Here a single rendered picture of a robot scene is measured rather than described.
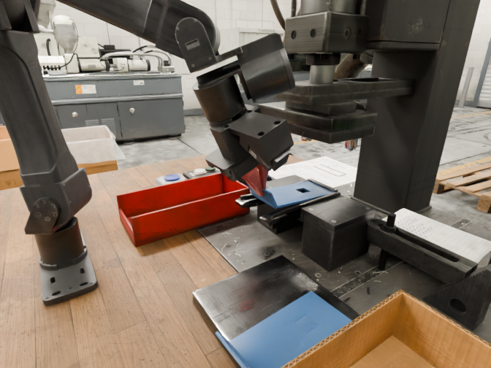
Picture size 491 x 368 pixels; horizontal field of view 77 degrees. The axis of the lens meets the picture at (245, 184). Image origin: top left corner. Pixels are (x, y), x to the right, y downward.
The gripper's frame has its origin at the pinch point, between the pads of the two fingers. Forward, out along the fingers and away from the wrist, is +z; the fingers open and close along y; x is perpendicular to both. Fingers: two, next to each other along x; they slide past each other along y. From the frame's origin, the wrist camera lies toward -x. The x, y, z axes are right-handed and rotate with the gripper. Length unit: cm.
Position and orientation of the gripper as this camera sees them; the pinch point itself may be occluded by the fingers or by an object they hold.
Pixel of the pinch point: (259, 190)
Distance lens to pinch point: 51.1
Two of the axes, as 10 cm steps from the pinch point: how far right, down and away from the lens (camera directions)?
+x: -5.4, -3.2, 7.8
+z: 3.5, 7.6, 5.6
